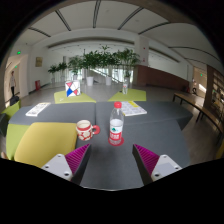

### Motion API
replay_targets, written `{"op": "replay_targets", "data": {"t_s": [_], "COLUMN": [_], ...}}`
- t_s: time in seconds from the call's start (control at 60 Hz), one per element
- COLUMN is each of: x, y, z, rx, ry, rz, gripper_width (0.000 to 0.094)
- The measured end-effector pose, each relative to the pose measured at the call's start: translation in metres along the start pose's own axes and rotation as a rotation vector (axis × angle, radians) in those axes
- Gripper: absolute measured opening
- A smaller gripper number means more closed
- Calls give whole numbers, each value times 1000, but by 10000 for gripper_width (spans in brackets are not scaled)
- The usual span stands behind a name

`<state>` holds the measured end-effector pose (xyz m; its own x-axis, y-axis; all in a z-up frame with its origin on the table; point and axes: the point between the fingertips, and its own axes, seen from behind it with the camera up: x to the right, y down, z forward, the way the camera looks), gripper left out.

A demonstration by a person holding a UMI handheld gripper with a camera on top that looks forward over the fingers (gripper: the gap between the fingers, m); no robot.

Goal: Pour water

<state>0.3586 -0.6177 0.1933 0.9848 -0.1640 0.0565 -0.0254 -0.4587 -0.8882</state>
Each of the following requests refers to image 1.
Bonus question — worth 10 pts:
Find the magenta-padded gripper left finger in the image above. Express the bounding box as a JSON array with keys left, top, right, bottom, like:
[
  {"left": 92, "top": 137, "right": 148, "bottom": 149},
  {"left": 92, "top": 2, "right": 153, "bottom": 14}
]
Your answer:
[{"left": 41, "top": 143, "right": 92, "bottom": 186}]

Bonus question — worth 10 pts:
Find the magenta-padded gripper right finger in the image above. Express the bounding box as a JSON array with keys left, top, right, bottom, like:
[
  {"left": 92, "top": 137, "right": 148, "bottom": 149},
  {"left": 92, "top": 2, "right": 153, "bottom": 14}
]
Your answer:
[{"left": 131, "top": 143, "right": 183, "bottom": 187}]

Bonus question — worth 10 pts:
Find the clear red-capped water bottle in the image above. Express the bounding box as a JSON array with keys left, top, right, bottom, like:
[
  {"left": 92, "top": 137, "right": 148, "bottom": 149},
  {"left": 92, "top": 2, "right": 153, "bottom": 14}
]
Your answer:
[{"left": 108, "top": 101, "right": 125, "bottom": 146}]

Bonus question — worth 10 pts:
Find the red and white mug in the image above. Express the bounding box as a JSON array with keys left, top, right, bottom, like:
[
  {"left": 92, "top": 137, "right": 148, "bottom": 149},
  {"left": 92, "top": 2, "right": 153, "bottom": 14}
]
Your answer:
[{"left": 75, "top": 119, "right": 101, "bottom": 142}]

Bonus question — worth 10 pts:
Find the flat round red coaster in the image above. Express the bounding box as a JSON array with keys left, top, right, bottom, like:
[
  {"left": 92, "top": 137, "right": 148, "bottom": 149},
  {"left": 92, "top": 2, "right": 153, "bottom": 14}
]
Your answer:
[{"left": 107, "top": 135, "right": 125, "bottom": 147}]

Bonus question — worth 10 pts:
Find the white open magazine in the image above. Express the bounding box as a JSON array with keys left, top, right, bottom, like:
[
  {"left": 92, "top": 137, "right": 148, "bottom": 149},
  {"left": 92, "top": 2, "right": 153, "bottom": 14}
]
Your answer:
[{"left": 25, "top": 102, "right": 52, "bottom": 118}]

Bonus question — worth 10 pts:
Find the white and yellow booklet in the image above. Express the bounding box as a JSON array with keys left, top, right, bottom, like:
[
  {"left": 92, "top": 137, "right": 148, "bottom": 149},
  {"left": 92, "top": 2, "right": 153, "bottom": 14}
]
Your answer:
[{"left": 120, "top": 100, "right": 148, "bottom": 117}]

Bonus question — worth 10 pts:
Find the long wooden bench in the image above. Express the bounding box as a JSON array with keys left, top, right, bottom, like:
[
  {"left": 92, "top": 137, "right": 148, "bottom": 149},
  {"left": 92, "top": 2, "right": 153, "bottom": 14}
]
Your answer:
[{"left": 172, "top": 91, "right": 224, "bottom": 134}]

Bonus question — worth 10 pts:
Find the red blue white cube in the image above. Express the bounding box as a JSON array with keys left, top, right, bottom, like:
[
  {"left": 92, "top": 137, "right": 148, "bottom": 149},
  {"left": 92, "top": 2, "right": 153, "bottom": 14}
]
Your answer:
[{"left": 64, "top": 79, "right": 81, "bottom": 98}]

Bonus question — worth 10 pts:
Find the dark chair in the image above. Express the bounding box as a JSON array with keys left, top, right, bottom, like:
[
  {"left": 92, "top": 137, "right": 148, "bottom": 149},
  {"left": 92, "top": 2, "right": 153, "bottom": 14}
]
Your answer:
[{"left": 9, "top": 95, "right": 20, "bottom": 106}]

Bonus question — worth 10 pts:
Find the small clear bottle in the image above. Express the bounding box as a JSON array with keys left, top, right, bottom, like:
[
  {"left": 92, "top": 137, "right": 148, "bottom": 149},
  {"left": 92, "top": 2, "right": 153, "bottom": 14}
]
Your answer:
[{"left": 121, "top": 82, "right": 129, "bottom": 95}]

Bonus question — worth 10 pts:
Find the wooden shelf unit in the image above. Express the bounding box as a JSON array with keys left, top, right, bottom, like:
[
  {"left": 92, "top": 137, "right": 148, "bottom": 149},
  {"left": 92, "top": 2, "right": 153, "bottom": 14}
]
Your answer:
[{"left": 208, "top": 64, "right": 224, "bottom": 118}]

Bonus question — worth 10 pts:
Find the person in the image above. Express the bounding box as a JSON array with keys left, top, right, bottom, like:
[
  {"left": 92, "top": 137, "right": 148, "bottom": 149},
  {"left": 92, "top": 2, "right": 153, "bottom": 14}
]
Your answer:
[{"left": 9, "top": 70, "right": 17, "bottom": 98}]

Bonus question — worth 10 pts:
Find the group of potted plants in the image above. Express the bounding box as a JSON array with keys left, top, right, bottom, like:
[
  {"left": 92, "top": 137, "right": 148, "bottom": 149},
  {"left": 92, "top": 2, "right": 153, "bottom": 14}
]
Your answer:
[{"left": 47, "top": 45, "right": 141, "bottom": 87}]

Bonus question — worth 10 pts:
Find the brown wall picture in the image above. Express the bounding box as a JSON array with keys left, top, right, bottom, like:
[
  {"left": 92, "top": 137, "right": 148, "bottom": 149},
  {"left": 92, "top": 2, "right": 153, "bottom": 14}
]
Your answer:
[{"left": 35, "top": 56, "right": 44, "bottom": 68}]

